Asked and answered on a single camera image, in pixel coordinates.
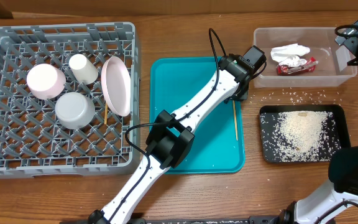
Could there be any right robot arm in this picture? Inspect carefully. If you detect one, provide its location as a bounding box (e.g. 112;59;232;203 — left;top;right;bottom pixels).
271;21;358;223

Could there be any clear plastic bin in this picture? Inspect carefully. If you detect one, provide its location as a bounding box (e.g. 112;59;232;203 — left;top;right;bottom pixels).
254;27;357;88

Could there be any grey bowl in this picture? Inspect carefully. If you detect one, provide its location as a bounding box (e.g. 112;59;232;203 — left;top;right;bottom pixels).
55;92;95;129

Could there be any white tissue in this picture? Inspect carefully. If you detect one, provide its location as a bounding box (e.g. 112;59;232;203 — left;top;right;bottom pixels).
270;44;310;67

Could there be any pile of spilled rice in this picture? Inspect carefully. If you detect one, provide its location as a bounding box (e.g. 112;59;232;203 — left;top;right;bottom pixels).
250;88;350;164

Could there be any red snack wrapper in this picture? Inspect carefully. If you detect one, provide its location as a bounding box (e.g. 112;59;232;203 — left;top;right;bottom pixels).
276;56;318;76

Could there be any black tray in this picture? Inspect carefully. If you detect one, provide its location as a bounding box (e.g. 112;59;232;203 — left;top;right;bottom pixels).
259;105;351;164

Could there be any white cup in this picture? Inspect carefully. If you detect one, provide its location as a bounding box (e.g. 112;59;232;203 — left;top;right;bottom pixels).
69;54;98;85

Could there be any teal serving tray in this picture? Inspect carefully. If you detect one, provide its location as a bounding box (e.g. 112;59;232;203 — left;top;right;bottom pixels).
150;57;246;174

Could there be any large white plate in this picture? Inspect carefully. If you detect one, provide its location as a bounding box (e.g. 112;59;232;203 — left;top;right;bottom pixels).
101;56;131;116

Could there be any wooden chopstick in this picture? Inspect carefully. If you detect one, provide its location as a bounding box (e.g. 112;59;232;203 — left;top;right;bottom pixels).
232;101;239;141
104;103;108;125

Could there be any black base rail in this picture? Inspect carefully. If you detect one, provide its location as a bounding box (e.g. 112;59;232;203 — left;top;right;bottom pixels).
128;215;279;224

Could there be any grey dishwasher rack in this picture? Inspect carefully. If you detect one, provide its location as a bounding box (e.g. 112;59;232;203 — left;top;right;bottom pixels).
0;22;140;179

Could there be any small pink plate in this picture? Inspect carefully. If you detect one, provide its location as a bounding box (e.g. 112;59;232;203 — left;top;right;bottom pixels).
26;63;66;100

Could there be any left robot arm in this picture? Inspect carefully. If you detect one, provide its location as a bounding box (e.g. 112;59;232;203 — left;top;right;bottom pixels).
87;46;266;223

